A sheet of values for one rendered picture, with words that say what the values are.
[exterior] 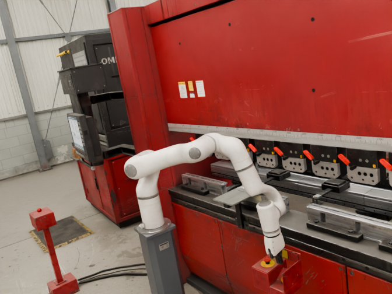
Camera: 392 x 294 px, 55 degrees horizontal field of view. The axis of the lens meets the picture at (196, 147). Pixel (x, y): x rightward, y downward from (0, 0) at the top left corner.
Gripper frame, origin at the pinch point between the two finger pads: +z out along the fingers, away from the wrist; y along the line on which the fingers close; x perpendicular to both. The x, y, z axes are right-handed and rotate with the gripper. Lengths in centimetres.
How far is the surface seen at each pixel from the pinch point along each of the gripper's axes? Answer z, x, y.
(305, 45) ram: -94, 9, -47
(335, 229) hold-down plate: -1.6, 14.6, -30.9
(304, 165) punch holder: -33, -2, -39
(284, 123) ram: -56, -11, -44
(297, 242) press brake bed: 6.8, -5.9, -23.8
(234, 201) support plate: -14.7, -42.8, -21.1
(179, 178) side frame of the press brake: -7, -132, -51
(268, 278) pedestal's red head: 8.9, -5.0, 5.6
